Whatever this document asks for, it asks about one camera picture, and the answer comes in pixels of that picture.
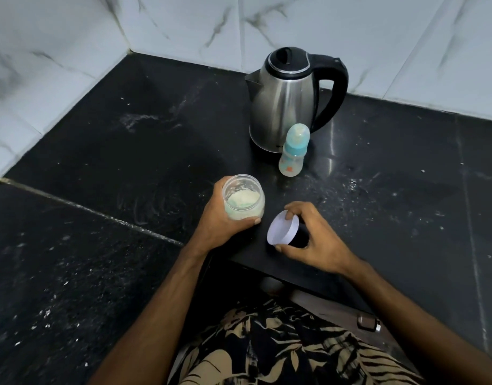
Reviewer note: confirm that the person's left hand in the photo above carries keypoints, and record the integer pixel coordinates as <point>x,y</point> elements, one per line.
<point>213,232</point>

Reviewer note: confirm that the person's right hand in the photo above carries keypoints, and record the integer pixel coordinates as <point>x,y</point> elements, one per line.
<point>326,250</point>

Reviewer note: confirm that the glass jar of white powder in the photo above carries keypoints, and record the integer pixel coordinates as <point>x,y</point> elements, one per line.
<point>244,200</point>

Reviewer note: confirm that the white jar lid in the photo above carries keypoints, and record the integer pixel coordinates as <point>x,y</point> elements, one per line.
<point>282,232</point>

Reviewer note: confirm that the clear baby bottle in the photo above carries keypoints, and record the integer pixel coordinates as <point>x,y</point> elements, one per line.
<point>291,166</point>

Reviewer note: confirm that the clear dome bottle cap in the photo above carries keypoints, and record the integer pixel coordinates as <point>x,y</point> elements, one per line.
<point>298,134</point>

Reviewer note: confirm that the person's left forearm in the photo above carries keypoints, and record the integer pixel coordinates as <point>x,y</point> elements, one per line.
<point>157,324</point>

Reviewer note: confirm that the person's right forearm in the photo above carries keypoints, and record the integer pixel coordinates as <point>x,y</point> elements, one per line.
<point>422,336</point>

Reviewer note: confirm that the brown cabinet front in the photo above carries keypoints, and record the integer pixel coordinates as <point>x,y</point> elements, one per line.
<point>334,312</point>

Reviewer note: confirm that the leaf patterned shorts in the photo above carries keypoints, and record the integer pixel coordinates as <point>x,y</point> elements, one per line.
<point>290,352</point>

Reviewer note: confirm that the steel electric kettle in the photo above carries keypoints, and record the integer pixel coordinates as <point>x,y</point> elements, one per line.
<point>282,108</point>

